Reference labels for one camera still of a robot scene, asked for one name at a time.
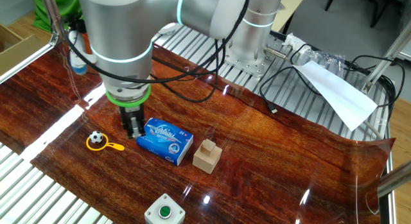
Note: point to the brown cardboard box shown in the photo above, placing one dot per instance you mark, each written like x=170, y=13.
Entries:
x=13, y=50

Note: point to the black chair legs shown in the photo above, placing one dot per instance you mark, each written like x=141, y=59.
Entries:
x=375, y=22

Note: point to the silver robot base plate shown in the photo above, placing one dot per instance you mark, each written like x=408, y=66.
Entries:
x=253, y=68

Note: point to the blue tissue pack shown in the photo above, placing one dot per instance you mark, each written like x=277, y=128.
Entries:
x=163, y=137

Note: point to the grey box green button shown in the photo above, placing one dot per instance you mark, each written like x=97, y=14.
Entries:
x=154, y=216

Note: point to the wooden block puzzle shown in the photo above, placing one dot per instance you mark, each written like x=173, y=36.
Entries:
x=205, y=161

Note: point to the green cloth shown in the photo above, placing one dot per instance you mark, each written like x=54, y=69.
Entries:
x=67, y=5

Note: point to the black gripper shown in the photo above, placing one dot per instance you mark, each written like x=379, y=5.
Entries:
x=123, y=115

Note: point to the small soccer ball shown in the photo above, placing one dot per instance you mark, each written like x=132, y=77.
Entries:
x=96, y=137

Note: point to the white paper sheet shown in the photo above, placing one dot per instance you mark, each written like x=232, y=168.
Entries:
x=340, y=95

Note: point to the crumpled clear plastic bag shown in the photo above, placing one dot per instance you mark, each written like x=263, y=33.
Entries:
x=293, y=41

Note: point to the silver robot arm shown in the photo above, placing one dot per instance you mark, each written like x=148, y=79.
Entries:
x=118, y=31

